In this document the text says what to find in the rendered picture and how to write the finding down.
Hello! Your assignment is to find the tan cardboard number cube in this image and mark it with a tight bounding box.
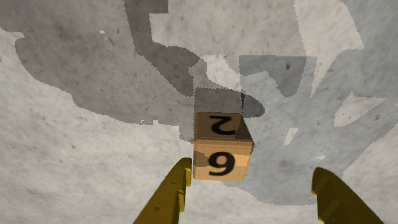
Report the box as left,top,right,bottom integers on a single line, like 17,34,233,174
193,112,255,182

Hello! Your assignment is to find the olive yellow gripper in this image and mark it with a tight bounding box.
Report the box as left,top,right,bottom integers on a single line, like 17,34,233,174
133,157,384,224

